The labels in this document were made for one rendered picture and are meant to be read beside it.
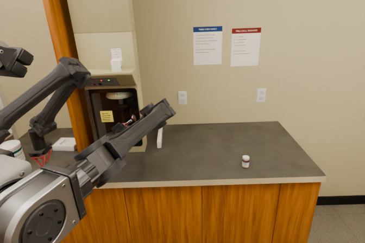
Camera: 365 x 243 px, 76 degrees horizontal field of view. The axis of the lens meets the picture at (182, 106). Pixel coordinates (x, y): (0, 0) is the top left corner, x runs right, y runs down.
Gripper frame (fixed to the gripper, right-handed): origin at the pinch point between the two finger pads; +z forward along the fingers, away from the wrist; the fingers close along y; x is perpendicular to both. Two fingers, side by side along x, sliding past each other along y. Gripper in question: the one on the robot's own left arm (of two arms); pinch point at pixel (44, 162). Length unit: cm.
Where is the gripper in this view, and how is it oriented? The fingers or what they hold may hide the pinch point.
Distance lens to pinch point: 143.9
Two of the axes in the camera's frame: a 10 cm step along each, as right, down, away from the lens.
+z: 0.4, 9.2, 3.8
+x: -10.0, 0.3, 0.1
